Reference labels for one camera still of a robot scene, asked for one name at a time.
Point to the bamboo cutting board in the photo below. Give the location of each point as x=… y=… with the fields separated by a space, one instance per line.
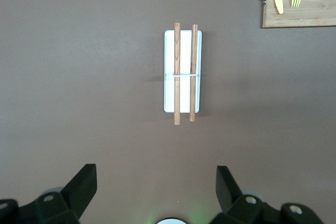
x=309 y=16

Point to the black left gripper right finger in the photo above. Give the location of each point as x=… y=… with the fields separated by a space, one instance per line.
x=228 y=195

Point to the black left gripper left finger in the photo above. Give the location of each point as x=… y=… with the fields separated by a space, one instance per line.
x=78 y=195

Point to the brown wooden rod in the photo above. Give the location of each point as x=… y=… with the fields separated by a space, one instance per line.
x=193 y=77
x=177 y=77

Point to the white rack tray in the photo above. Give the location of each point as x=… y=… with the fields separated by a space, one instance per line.
x=185 y=51

